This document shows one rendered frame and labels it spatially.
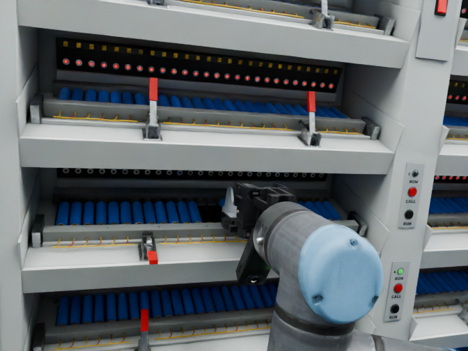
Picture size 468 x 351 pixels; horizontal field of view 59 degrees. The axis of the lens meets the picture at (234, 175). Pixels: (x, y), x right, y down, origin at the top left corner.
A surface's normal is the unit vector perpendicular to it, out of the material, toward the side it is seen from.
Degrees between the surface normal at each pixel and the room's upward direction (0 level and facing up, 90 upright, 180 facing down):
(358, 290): 83
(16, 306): 90
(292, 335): 85
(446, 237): 19
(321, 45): 109
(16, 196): 90
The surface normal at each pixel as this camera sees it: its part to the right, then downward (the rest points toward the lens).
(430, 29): 0.29, 0.18
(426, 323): 0.16, -0.87
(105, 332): 0.25, 0.49
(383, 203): -0.95, -0.02
